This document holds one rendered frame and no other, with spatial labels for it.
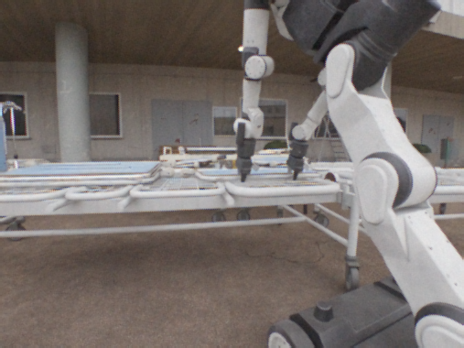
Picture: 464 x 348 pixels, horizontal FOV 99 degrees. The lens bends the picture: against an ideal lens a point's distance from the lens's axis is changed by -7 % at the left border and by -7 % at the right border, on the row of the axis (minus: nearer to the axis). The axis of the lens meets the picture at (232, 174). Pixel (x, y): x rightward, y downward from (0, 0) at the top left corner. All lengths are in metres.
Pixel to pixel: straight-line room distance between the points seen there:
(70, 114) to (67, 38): 1.52
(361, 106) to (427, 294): 0.46
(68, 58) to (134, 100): 2.36
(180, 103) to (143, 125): 1.36
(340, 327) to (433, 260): 0.27
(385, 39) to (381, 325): 0.75
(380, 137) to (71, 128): 5.35
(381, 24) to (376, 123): 0.24
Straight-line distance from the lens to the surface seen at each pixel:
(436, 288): 0.64
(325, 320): 0.69
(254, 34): 0.89
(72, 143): 5.49
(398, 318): 0.85
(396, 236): 0.61
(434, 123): 12.52
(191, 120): 7.12
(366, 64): 0.72
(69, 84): 5.66
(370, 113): 0.66
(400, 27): 0.70
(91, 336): 1.04
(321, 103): 1.05
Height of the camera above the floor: 0.65
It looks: 6 degrees down
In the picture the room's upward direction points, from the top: straight up
